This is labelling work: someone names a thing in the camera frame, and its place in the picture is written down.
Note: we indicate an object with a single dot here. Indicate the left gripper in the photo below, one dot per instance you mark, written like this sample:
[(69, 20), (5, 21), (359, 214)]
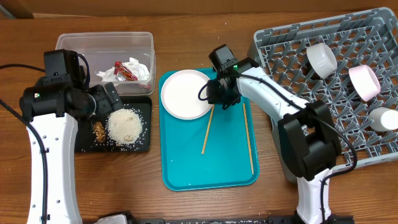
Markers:
[(106, 106)]

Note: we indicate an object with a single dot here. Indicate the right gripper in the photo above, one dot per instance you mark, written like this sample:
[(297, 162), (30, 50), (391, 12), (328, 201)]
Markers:
[(217, 94)]

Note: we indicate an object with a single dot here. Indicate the wooden chopstick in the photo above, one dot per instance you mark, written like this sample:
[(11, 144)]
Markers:
[(208, 130), (248, 138)]

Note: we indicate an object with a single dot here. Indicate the red foil wrapper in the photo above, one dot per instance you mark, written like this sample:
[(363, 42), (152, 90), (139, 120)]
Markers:
[(130, 72)]

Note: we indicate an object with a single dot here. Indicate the brown food scrap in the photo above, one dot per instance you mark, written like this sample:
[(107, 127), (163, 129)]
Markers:
[(99, 132)]

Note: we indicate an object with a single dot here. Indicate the white rice pile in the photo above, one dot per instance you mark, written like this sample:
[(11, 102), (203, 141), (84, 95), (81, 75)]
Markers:
[(125, 126)]

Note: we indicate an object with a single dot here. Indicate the white napkin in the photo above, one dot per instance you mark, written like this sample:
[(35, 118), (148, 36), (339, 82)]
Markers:
[(108, 75)]

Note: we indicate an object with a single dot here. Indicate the white plate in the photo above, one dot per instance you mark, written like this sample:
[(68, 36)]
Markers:
[(179, 94)]

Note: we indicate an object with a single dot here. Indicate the grey bowl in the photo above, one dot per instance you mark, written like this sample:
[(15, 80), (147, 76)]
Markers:
[(322, 59)]

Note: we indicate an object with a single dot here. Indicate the white bowl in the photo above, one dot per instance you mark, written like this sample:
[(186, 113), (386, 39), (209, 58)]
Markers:
[(365, 82)]

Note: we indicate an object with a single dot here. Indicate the white cup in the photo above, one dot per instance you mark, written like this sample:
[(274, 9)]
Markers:
[(383, 119)]

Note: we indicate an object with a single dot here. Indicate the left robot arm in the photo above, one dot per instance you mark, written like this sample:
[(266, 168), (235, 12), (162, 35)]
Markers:
[(51, 110)]

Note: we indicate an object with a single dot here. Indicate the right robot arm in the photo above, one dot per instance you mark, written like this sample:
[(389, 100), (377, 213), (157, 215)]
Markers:
[(303, 132)]

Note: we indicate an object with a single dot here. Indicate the clear plastic bin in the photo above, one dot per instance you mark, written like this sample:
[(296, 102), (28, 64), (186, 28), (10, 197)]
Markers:
[(103, 49)]

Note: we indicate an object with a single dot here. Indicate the teal serving tray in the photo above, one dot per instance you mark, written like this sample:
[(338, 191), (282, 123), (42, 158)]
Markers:
[(225, 162)]

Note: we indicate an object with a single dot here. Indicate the grey dish rack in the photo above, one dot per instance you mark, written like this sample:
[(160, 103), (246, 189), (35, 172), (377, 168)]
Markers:
[(361, 38)]

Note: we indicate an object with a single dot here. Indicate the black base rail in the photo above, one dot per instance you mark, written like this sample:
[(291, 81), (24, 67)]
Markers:
[(127, 217)]

